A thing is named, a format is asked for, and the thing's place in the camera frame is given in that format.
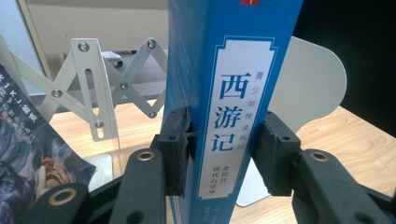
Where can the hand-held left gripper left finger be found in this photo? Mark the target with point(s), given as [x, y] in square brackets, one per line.
[176, 155]

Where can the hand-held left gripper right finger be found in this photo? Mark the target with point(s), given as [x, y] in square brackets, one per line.
[277, 155]

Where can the white expandable book rack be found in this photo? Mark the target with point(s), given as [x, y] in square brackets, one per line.
[311, 87]

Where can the blue book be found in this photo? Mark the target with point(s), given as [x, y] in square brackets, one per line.
[193, 46]

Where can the dark book with orange print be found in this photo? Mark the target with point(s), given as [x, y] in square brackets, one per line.
[25, 155]

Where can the black curtain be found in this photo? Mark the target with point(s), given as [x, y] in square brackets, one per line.
[358, 46]

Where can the light wooden cabinet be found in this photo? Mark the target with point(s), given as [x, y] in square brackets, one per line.
[93, 21]

